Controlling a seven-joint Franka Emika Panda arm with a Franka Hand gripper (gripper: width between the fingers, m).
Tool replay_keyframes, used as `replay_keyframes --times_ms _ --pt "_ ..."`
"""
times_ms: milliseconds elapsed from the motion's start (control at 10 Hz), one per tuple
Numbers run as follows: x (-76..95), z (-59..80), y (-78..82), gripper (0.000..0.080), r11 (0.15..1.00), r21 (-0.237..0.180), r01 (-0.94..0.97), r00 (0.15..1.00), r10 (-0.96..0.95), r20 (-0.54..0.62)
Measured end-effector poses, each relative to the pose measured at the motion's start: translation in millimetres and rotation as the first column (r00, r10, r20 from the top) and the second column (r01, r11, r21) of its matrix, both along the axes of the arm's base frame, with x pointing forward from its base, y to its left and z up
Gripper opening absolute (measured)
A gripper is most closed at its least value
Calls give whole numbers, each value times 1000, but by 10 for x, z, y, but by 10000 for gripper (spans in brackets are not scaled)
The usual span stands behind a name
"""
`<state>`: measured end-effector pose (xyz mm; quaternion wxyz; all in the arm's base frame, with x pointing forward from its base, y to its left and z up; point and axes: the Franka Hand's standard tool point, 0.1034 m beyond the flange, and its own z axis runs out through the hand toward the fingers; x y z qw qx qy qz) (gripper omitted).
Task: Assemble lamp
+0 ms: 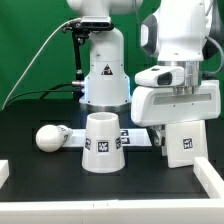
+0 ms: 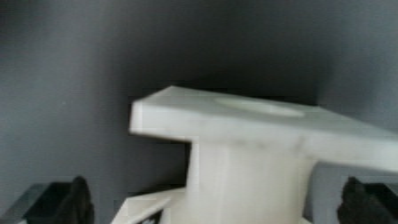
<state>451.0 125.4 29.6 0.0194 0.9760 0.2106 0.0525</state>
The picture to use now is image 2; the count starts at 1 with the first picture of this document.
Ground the white square lamp base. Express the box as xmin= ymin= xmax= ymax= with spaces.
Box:
xmin=110 ymin=86 xmax=398 ymax=224

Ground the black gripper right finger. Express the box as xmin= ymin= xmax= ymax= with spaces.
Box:
xmin=337 ymin=177 xmax=398 ymax=224

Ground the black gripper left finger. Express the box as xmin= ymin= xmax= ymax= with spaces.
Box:
xmin=23 ymin=176 xmax=94 ymax=224

